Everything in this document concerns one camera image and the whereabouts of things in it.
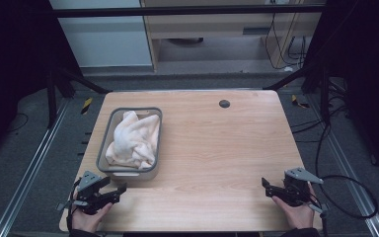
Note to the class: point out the black horizontal frame bar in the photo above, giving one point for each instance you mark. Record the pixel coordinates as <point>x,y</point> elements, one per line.
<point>177,11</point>

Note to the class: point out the white towel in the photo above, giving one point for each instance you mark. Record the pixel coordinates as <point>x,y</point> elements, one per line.
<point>133,141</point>

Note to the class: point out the light wooden desk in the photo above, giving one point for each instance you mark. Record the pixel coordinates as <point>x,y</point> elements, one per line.
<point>210,24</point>

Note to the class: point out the black curtain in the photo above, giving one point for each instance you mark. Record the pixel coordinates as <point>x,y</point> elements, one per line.
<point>365,65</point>
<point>10,65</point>

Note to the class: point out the grey plastic basket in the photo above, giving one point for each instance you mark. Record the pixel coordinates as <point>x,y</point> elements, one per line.
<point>107,144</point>

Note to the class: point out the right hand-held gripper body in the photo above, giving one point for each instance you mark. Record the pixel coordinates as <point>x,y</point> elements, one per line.
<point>296,191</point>

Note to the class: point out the dark round table grommet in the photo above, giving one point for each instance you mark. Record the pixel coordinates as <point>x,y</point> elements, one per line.
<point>224,104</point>

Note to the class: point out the person's left hand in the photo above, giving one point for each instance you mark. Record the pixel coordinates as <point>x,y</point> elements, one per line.
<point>87,221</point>

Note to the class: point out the yellow black tape strip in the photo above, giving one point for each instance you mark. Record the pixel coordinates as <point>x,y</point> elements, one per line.
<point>86,106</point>
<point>297,102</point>

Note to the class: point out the person's right hand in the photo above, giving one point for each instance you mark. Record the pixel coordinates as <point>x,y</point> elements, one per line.
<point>299,217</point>

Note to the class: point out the white cabinet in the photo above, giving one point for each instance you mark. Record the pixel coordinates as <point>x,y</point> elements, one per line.
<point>105,36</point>

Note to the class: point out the aluminium floor rail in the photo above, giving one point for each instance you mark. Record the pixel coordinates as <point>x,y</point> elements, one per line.
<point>348,171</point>
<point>29,171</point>

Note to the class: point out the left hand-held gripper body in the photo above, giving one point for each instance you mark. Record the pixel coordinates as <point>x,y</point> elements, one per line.
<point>87,179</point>

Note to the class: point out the black metal stand strut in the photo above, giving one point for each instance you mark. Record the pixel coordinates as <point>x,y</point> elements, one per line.
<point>296,77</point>
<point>75,79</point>

